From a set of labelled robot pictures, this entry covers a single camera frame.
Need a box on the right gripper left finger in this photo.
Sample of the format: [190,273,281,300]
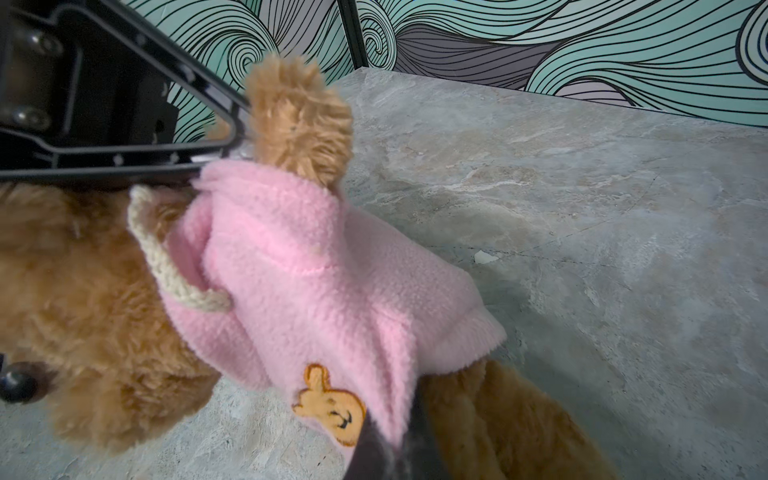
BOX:
[343,416,396,480]

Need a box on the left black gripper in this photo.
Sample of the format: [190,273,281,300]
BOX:
[1,1,249,180]

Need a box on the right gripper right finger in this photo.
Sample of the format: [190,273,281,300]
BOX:
[392,393,450,480]

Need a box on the pink teddy hoodie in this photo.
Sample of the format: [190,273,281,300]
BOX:
[127,160,506,455]

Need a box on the brown teddy bear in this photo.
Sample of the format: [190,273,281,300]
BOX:
[1,55,617,479]

